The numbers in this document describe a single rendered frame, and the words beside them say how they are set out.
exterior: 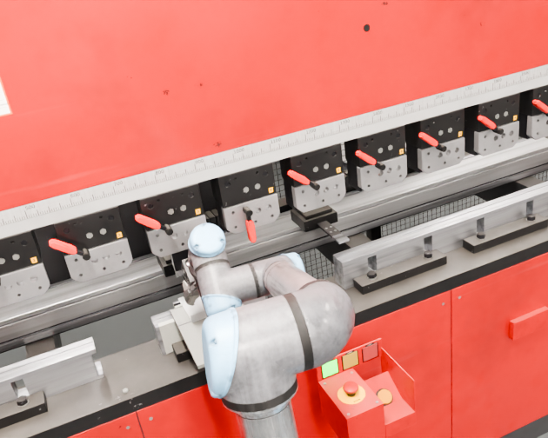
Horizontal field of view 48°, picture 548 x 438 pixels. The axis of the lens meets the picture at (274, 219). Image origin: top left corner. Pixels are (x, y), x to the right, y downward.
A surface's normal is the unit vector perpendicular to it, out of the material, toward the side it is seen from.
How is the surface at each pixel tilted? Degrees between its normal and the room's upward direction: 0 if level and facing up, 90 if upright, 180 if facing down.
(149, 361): 0
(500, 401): 90
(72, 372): 90
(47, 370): 90
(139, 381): 0
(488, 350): 90
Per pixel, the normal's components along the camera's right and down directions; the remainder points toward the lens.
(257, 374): 0.18, 0.24
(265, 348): 0.18, -0.04
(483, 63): 0.39, 0.37
